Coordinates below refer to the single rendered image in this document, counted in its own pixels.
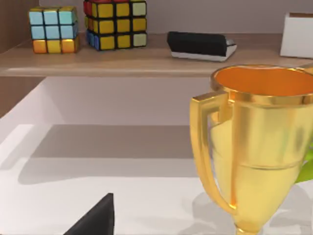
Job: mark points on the gold trophy cup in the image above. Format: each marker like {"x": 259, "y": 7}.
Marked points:
{"x": 259, "y": 147}

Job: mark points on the white box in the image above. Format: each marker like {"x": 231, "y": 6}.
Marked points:
{"x": 297, "y": 36}

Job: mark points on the wooden shelf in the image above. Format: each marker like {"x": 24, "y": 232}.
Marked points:
{"x": 102, "y": 61}

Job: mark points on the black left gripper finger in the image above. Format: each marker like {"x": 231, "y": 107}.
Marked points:
{"x": 100, "y": 218}

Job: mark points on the green plant leaf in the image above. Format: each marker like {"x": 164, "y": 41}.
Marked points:
{"x": 305, "y": 169}

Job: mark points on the blue and yellow puzzle cube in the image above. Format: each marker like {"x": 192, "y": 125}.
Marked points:
{"x": 54, "y": 29}

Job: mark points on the black-edged yellow puzzle cube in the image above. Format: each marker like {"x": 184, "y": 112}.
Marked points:
{"x": 117, "y": 24}

